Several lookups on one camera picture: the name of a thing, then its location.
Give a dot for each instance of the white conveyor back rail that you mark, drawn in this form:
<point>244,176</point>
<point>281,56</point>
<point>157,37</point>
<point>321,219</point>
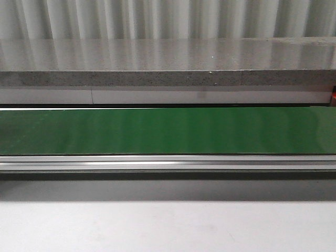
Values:
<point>165,95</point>

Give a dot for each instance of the green conveyor belt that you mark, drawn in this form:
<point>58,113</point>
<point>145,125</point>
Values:
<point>244,130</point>

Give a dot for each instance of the white corrugated curtain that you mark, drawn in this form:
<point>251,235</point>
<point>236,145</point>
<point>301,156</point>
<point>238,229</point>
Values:
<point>166,19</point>

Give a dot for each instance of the red orange object at edge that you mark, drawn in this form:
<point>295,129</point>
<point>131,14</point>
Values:
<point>333,97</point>

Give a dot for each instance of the aluminium conveyor front rail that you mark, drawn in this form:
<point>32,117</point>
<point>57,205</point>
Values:
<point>165,163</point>

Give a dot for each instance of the grey speckled stone counter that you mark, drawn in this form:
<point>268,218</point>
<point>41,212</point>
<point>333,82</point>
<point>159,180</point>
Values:
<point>302,61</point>

